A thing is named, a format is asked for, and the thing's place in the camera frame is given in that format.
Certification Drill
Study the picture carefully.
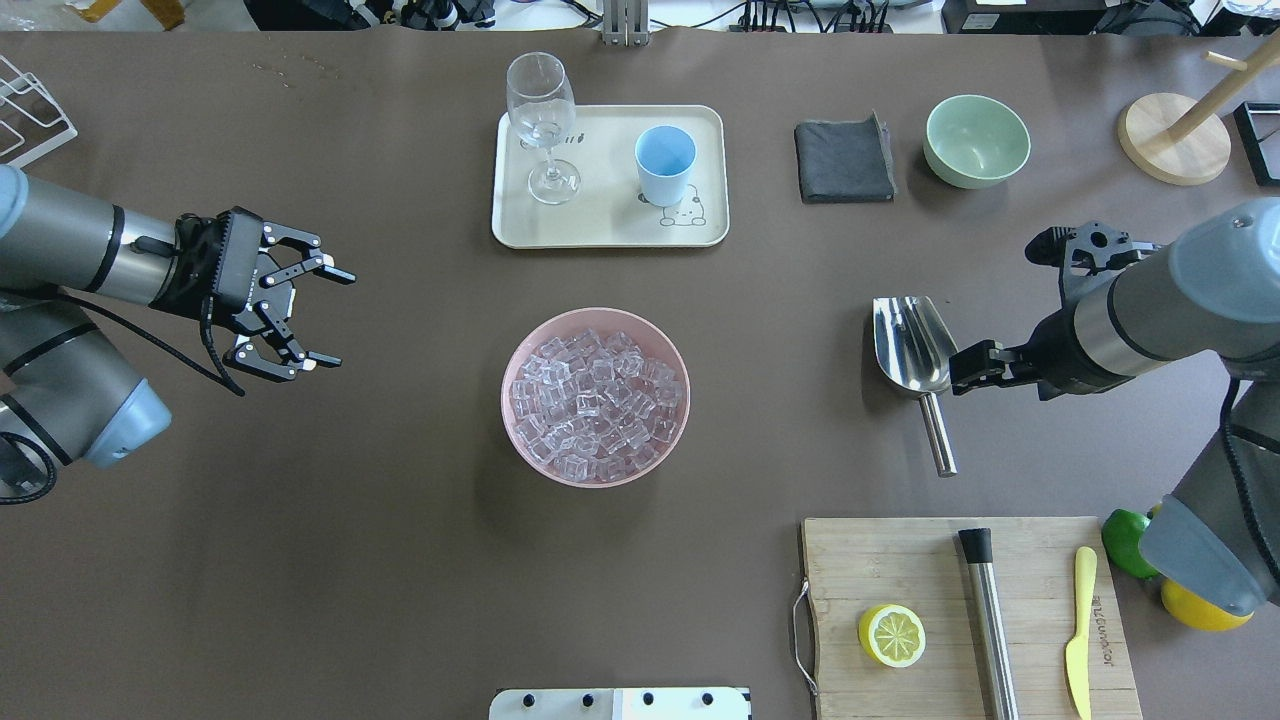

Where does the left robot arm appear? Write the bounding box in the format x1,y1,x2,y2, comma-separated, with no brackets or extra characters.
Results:
1,165,355,506

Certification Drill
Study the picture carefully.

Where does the white wire cup rack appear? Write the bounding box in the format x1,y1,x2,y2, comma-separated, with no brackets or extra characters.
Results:
1,55,79,168

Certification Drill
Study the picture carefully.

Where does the wooden mug tree stand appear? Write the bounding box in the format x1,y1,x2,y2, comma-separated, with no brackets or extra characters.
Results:
1116,33,1279,186

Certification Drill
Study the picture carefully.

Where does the cream rabbit tray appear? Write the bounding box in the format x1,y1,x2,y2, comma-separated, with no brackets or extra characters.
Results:
492,105,730,250

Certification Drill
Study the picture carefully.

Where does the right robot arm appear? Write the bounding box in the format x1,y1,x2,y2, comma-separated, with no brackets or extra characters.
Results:
950,196,1279,618

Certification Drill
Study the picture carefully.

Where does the black framed tray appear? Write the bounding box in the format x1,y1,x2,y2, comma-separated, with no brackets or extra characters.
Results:
1233,101,1279,188

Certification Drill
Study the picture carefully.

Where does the green lime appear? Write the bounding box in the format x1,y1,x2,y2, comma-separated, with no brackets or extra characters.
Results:
1101,509,1160,580

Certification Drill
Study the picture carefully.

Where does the blue cup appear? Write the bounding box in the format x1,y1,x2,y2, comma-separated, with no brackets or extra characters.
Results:
634,126,698,208

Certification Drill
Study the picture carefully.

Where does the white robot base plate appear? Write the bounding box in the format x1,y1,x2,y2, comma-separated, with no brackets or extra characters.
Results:
488,685,753,719

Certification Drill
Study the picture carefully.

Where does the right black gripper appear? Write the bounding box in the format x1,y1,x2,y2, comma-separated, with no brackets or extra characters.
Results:
948,222,1161,401

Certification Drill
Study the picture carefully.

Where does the green bowl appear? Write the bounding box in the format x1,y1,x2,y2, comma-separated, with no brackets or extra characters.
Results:
924,94,1030,190

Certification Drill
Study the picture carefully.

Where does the half lemon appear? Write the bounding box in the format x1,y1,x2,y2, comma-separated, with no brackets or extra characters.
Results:
858,603,927,669

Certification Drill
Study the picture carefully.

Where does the pile of clear ice cubes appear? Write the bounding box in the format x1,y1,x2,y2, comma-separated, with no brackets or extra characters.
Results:
509,329,685,484

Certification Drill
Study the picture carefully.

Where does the bamboo cutting board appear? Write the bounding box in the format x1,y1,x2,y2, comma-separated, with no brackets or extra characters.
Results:
801,516,1103,719

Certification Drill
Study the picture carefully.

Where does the metal ice scoop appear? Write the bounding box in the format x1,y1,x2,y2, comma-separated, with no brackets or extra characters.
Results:
872,296,957,478

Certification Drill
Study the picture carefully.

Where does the steel muddler black tip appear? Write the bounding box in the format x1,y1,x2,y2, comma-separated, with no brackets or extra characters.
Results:
957,527,1021,719

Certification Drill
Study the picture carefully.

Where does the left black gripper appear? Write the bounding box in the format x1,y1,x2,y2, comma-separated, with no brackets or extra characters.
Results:
150,208,357,382

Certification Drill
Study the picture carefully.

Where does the grey folded cloth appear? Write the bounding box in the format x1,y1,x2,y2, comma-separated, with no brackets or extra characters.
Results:
794,113,897,204

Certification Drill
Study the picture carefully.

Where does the clear wine glass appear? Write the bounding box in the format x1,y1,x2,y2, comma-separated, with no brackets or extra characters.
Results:
506,53,580,205

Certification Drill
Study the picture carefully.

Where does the pink bowl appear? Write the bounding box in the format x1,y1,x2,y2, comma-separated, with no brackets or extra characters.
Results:
500,307,692,489

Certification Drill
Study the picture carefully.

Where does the lower yellow lemon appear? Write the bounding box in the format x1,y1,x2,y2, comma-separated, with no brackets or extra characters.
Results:
1160,578,1253,633

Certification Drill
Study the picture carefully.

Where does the yellow plastic knife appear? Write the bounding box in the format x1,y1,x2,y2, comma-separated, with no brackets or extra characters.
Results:
1064,546,1098,719

